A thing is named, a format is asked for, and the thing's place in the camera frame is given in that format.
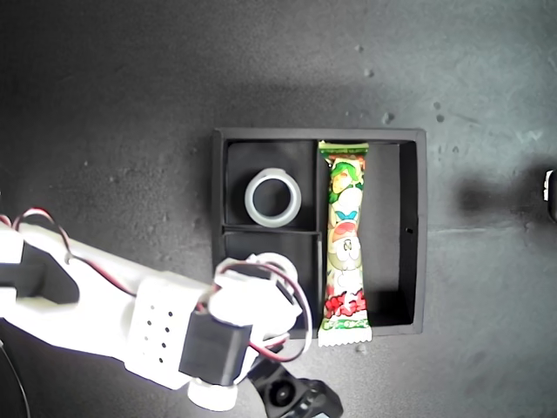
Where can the green printed snack bar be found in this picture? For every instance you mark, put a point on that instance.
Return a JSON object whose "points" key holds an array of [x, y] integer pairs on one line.
{"points": [[346, 261]]}

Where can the black compartment tray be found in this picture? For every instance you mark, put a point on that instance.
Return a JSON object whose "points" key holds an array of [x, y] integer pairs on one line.
{"points": [[391, 239]]}

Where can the large white tape roll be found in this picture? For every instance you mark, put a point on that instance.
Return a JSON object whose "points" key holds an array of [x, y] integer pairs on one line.
{"points": [[250, 204]]}

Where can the small white tape roll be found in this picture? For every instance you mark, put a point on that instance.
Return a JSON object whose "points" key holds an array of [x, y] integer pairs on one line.
{"points": [[285, 262]]}

